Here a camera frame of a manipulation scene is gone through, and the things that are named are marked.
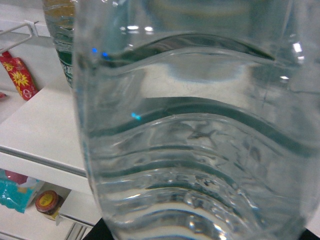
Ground clear water bottle green label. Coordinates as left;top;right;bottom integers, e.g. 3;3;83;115
73;0;320;240

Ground water bottle behind left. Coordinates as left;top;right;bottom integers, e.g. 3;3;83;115
42;0;75;87

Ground jar with red lid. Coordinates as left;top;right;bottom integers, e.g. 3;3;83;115
35;190;64;221

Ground red snack pouch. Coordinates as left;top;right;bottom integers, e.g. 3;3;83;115
0;51;39;101

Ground teal snack bag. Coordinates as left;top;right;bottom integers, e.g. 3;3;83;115
0;168;45;214

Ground white wire hook rack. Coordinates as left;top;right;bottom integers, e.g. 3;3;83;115
0;19;38;55

